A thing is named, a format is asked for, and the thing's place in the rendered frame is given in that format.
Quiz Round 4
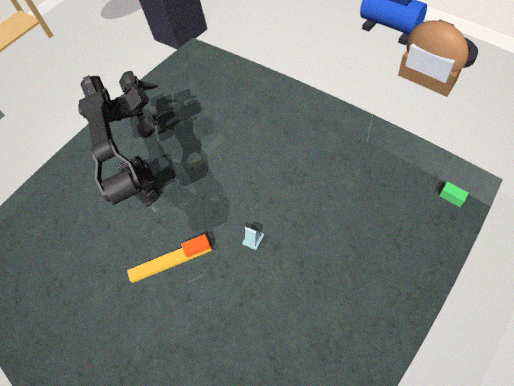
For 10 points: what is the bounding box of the green rectangular block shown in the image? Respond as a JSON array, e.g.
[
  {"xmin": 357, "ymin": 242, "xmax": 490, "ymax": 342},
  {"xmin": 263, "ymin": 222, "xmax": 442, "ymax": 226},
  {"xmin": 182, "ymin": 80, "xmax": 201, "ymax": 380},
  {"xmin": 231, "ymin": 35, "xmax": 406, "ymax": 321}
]
[{"xmin": 439, "ymin": 182, "xmax": 469, "ymax": 207}]

